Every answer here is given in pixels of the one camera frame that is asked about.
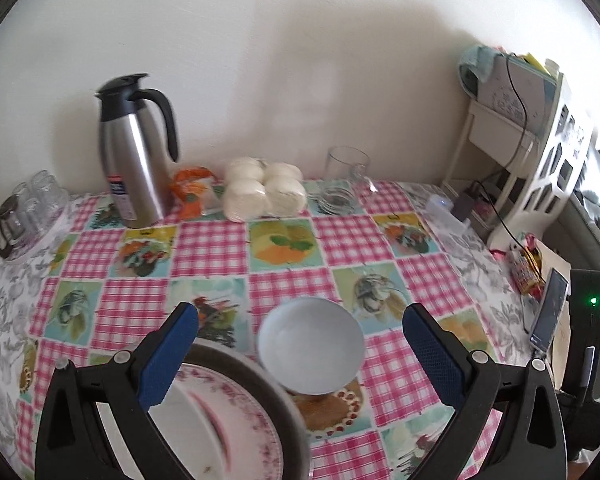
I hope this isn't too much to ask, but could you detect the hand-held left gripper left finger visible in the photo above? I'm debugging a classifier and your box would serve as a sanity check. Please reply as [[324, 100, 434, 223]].
[[35, 302, 199, 480]]

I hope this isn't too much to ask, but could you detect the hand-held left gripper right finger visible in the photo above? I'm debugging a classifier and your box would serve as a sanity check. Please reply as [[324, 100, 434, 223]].
[[402, 303, 568, 480]]

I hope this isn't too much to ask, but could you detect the pink floral round plate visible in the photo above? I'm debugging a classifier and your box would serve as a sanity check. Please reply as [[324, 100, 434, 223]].
[[150, 365, 286, 480]]

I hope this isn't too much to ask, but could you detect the light blue bowl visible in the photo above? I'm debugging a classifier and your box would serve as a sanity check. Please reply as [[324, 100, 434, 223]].
[[256, 297, 366, 396]]

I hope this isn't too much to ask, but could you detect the smartphone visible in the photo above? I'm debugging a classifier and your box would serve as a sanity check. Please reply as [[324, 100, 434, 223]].
[[530, 267, 570, 351]]

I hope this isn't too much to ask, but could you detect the red yellow snack packet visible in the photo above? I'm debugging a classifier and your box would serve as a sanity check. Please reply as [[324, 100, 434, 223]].
[[510, 247, 543, 295]]

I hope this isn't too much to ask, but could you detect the white power adapter box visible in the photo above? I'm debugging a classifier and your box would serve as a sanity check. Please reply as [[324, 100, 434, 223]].
[[425, 195, 468, 233]]

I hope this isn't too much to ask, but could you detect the white storage rack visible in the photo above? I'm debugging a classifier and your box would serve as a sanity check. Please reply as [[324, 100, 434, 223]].
[[442, 72, 600, 256]]

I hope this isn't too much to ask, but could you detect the orange snack packet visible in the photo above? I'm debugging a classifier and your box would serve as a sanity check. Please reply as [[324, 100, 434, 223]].
[[169, 166, 226, 218]]

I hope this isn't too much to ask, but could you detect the white round tray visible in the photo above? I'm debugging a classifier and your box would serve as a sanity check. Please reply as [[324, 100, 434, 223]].
[[2, 200, 74, 262]]

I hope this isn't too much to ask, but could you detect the bag of white steamed buns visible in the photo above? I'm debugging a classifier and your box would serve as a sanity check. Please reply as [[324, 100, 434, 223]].
[[222, 157, 308, 221]]

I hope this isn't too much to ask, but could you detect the clear glass mug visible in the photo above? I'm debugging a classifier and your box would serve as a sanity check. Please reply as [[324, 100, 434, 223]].
[[316, 146, 378, 216]]

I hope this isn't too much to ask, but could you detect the stainless steel thermos jug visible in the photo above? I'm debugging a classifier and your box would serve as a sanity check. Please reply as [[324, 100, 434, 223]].
[[95, 73, 181, 229]]

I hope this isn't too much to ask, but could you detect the clear drinking glass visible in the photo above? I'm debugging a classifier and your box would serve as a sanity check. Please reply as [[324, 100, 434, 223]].
[[34, 170, 69, 217], [11, 182, 43, 227]]

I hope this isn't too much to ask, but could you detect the teal cloth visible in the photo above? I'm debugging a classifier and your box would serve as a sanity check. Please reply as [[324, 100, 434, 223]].
[[457, 44, 501, 96]]

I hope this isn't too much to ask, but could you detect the glass teapot with black handle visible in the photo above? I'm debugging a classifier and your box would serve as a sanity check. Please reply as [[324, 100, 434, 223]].
[[0, 195, 36, 260]]

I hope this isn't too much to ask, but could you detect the black charger cable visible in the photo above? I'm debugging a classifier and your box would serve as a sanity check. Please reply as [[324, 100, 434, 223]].
[[472, 52, 531, 241]]

